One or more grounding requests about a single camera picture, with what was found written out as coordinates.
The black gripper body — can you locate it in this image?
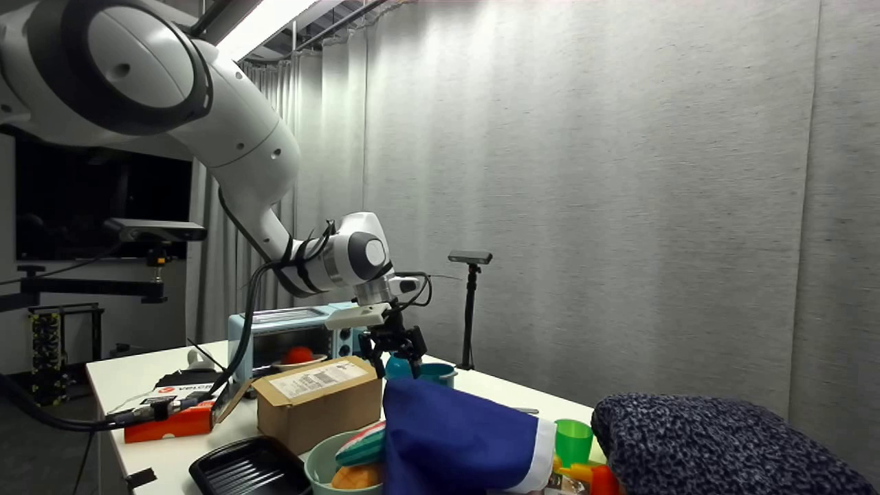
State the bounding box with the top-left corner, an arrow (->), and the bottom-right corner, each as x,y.
373,304 -> 417,351

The blue cloth with white trim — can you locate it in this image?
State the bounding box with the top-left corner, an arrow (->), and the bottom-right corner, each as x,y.
381,376 -> 559,495

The teal toy kettle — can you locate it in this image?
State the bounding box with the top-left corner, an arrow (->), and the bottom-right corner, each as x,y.
381,354 -> 416,383

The watermelon slice plush toy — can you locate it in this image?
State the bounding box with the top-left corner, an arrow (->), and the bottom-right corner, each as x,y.
332,420 -> 387,471

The orange pineapple plush toy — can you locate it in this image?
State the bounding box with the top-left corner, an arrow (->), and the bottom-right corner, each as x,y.
330,464 -> 385,493

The yellow toy food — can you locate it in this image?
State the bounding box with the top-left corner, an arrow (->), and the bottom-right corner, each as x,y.
553,463 -> 594,487

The red toy bottle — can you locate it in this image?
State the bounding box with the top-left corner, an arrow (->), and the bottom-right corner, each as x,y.
585,463 -> 625,495

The cardboard box with white label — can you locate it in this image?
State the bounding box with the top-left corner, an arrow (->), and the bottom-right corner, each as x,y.
251,354 -> 385,460

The light blue toaster oven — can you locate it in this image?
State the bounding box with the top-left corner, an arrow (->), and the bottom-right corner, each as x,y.
226,299 -> 379,383

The pale green bowl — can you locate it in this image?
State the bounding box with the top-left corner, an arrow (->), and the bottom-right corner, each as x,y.
303,427 -> 390,495

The black grill pan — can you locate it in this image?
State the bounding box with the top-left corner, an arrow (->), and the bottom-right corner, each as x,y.
186,434 -> 313,495

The green plastic cup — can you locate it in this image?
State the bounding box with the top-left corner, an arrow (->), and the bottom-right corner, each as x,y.
553,417 -> 596,467

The red and white box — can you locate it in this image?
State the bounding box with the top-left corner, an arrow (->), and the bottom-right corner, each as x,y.
121,383 -> 218,445

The ceiling light strip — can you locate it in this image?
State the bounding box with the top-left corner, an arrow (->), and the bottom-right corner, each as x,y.
207,0 -> 319,65

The metal equipment rack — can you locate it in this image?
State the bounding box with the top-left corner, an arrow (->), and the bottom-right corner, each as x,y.
24,302 -> 105,410

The dark speckled cushion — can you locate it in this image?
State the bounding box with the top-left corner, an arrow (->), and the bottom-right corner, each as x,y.
589,394 -> 878,495

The teal pot with grey handles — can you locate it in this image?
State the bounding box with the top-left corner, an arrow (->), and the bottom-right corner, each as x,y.
412,361 -> 460,390

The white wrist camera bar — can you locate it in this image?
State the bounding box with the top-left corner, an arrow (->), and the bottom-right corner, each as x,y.
319,302 -> 392,331

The black camera on tripod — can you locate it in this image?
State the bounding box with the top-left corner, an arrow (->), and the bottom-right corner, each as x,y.
446,248 -> 495,369

